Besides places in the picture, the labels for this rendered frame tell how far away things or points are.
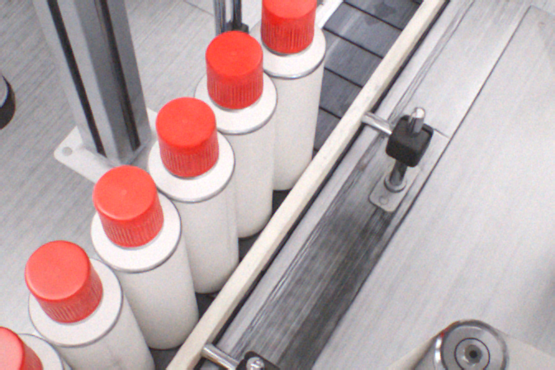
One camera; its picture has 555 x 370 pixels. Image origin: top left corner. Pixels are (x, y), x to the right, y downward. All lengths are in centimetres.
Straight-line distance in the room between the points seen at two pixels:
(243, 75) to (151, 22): 37
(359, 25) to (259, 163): 26
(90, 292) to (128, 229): 4
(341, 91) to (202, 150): 28
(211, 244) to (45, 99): 30
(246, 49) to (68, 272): 16
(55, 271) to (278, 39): 19
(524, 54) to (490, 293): 24
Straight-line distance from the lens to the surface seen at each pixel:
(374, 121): 63
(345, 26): 73
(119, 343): 45
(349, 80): 69
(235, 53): 45
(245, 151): 49
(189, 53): 77
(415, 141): 62
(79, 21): 53
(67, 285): 39
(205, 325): 55
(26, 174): 72
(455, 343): 40
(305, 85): 51
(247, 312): 59
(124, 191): 40
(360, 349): 59
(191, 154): 42
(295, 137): 56
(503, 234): 64
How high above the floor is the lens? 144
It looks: 62 degrees down
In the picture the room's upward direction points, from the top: 4 degrees clockwise
